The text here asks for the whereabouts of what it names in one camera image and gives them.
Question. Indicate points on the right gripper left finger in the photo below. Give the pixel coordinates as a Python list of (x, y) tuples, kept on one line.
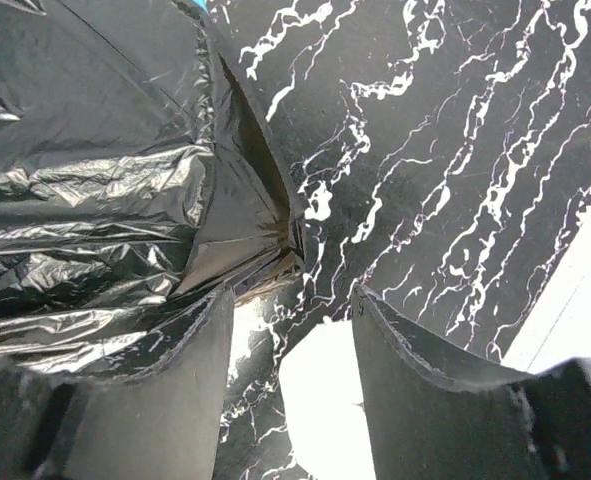
[(153, 412)]

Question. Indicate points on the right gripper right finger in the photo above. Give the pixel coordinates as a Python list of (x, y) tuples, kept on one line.
[(436, 411)]

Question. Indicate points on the black trash bag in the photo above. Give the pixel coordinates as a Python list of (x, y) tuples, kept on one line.
[(136, 174)]

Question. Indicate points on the teal trash bin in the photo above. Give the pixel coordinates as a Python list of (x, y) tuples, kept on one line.
[(202, 4)]

